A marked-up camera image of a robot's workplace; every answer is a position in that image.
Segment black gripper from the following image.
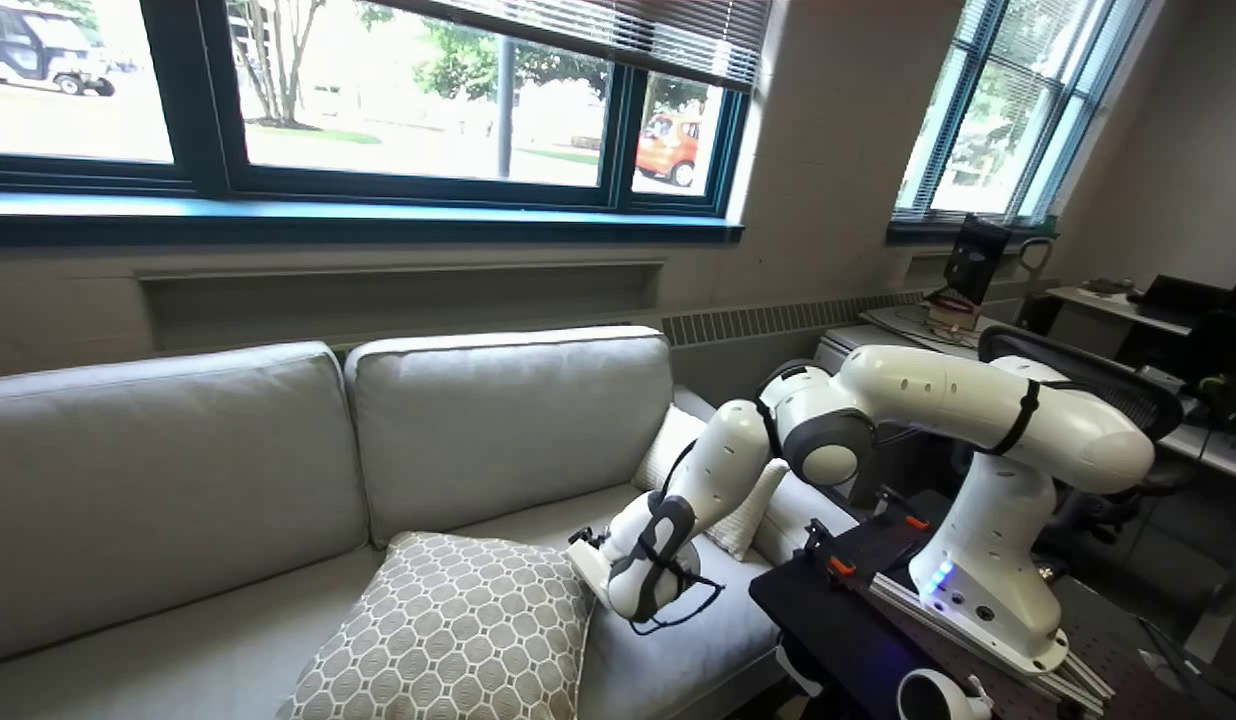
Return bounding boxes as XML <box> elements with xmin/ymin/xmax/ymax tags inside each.
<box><xmin>562</xmin><ymin>525</ymin><xmax>614</xmax><ymax>559</ymax></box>

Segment octagon patterned square pillow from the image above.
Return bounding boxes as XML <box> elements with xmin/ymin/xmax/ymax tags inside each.
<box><xmin>270</xmin><ymin>529</ymin><xmax>599</xmax><ymax>720</ymax></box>

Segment wide blue-framed window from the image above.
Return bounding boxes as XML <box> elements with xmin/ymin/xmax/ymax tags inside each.
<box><xmin>0</xmin><ymin>0</ymin><xmax>758</xmax><ymax>253</ymax></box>

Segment black orange clamp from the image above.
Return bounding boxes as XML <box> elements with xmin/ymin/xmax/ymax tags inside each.
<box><xmin>881</xmin><ymin>490</ymin><xmax>939</xmax><ymax>534</ymax></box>
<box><xmin>802</xmin><ymin>520</ymin><xmax>870</xmax><ymax>586</ymax></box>

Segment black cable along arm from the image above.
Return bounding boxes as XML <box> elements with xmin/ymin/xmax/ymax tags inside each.
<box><xmin>602</xmin><ymin>381</ymin><xmax>1046</xmax><ymax>640</ymax></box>

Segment black monitor on stand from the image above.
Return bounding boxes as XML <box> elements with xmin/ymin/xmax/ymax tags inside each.
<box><xmin>939</xmin><ymin>210</ymin><xmax>1013</xmax><ymax>302</ymax></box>

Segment grey two-seat sofa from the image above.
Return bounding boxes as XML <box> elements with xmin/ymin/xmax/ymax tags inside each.
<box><xmin>0</xmin><ymin>323</ymin><xmax>862</xmax><ymax>720</ymax></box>

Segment small cream lumbar pillow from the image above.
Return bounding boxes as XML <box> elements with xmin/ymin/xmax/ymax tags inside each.
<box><xmin>635</xmin><ymin>404</ymin><xmax>796</xmax><ymax>565</ymax></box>

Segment narrow blue-framed window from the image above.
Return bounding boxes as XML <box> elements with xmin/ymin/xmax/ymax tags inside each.
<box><xmin>887</xmin><ymin>0</ymin><xmax>1159</xmax><ymax>243</ymax></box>

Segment baseboard heater grille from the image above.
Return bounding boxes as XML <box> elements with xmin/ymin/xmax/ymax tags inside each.
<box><xmin>657</xmin><ymin>292</ymin><xmax>899</xmax><ymax>357</ymax></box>

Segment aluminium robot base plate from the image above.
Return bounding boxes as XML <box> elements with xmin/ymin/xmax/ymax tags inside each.
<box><xmin>866</xmin><ymin>571</ymin><xmax>1121</xmax><ymax>711</ymax></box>

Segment brown wire basket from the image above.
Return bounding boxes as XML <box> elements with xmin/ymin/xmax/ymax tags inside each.
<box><xmin>919</xmin><ymin>292</ymin><xmax>990</xmax><ymax>343</ymax></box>

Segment black desk equipment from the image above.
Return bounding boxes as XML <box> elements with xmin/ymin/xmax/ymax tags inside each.
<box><xmin>1130</xmin><ymin>255</ymin><xmax>1236</xmax><ymax>391</ymax></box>

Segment black office chair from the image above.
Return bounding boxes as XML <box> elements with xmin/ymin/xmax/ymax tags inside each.
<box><xmin>971</xmin><ymin>323</ymin><xmax>1189</xmax><ymax>534</ymax></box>

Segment dark horizontal window blinds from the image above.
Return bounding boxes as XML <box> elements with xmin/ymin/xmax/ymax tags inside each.
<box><xmin>410</xmin><ymin>0</ymin><xmax>778</xmax><ymax>91</ymax></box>

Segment white VR controller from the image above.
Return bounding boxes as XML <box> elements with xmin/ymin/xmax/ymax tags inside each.
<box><xmin>893</xmin><ymin>664</ymin><xmax>999</xmax><ymax>720</ymax></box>

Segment white desk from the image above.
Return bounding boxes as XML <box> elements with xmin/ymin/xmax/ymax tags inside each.
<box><xmin>1040</xmin><ymin>278</ymin><xmax>1236</xmax><ymax>482</ymax></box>

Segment black robot table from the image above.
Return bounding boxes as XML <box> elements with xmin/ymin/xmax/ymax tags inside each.
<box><xmin>747</xmin><ymin>513</ymin><xmax>1236</xmax><ymax>720</ymax></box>

